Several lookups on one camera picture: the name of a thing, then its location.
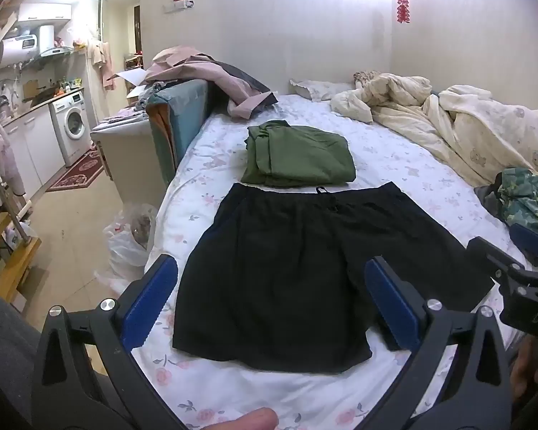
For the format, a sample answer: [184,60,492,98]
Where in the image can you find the red patterned rug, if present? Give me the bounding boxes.
[45,145,105,193]

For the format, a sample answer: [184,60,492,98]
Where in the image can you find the camouflage garment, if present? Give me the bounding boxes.
[474,168,538,245]

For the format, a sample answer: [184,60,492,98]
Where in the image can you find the white paper sheet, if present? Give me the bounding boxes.
[112,68,148,87]

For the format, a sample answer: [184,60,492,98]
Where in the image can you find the white wall cabinet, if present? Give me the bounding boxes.
[18,3,72,23]

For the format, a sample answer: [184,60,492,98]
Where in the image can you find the white kitchen counter cabinets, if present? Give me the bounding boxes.
[0,105,66,199]

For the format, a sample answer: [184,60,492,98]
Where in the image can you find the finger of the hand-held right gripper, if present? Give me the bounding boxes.
[467,236,527,288]
[510,224,538,258]

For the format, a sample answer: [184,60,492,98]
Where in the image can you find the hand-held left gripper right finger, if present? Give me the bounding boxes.
[364,255,514,430]

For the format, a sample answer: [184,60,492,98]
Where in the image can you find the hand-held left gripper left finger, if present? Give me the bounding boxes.
[30,254,189,430]

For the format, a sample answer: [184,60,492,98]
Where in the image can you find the floral pillow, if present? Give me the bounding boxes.
[289,79,359,101]

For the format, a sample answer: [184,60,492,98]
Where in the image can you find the hanging pink clothes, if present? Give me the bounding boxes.
[86,39,117,91]

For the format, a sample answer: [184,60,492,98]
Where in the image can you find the folded green pants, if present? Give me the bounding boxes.
[241,120,357,187]

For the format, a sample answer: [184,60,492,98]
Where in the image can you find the person's right hand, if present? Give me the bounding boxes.
[509,335,538,406]

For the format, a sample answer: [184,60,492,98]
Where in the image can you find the white washing machine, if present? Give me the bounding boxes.
[49,91,93,167]

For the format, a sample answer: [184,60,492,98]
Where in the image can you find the black pants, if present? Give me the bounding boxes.
[173,182,496,374]

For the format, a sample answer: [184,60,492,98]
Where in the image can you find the bed with floral sheet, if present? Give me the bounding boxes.
[130,92,538,430]

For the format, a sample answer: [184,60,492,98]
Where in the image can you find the pink clothes pile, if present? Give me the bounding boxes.
[146,46,279,119]

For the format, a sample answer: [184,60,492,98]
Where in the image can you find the white plastic bag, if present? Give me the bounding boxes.
[101,203,159,279]

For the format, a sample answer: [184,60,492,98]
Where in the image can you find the cream duvet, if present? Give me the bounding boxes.
[331,73,538,189]

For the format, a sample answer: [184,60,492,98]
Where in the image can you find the white side cabinet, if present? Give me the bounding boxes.
[91,116,171,207]

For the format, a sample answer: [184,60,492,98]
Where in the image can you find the white water heater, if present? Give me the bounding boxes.
[0,24,56,71]

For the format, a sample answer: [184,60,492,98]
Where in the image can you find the person's left hand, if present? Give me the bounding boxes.
[196,407,279,430]

